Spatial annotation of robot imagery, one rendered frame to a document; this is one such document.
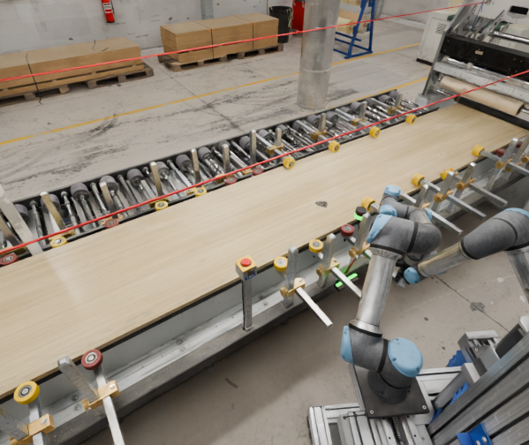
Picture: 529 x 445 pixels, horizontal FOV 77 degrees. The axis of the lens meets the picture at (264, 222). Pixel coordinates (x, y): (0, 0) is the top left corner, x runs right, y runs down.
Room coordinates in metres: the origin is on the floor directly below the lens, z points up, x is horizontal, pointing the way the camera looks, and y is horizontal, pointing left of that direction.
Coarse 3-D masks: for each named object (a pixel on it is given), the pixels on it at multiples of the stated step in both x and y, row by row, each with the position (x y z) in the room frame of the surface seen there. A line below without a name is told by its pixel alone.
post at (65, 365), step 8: (64, 360) 0.51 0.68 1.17; (64, 368) 0.50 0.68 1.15; (72, 368) 0.51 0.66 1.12; (72, 376) 0.50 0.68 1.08; (80, 376) 0.51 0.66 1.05; (80, 384) 0.50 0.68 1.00; (88, 384) 0.52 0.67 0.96; (80, 392) 0.49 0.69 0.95; (88, 392) 0.50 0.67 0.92; (96, 392) 0.52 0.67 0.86; (88, 400) 0.49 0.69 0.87; (96, 408) 0.49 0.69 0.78; (104, 408) 0.50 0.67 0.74
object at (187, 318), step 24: (480, 168) 2.49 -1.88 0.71; (432, 192) 2.11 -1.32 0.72; (336, 240) 1.55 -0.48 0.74; (312, 264) 1.44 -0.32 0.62; (240, 288) 1.13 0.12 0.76; (264, 288) 1.23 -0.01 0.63; (192, 312) 0.97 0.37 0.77; (216, 312) 1.04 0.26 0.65; (144, 336) 0.82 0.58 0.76; (168, 336) 0.88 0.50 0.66; (120, 360) 0.74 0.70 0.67; (216, 360) 1.04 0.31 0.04; (48, 384) 0.58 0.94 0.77; (72, 384) 0.62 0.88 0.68; (24, 408) 0.51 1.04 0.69; (96, 432) 0.60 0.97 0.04
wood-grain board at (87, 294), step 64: (448, 128) 2.85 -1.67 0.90; (256, 192) 1.83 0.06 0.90; (320, 192) 1.84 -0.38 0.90; (64, 256) 1.22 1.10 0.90; (128, 256) 1.23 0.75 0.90; (192, 256) 1.24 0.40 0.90; (256, 256) 1.25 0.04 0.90; (0, 320) 0.82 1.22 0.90; (64, 320) 0.83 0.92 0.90; (128, 320) 0.83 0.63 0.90; (0, 384) 0.53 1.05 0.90
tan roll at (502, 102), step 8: (440, 80) 3.64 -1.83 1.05; (448, 80) 3.54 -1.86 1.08; (456, 80) 3.49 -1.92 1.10; (448, 88) 3.51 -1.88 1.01; (456, 88) 3.43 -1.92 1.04; (464, 88) 3.37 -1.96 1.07; (472, 88) 3.32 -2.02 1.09; (480, 88) 3.28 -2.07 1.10; (472, 96) 3.28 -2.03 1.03; (480, 96) 3.22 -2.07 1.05; (488, 96) 3.17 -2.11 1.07; (496, 96) 3.12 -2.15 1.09; (504, 96) 3.09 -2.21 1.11; (488, 104) 3.15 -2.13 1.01; (496, 104) 3.08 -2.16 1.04; (504, 104) 3.03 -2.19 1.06; (512, 104) 2.98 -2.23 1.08; (520, 104) 2.95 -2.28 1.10; (512, 112) 2.95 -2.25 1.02; (528, 112) 2.89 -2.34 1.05
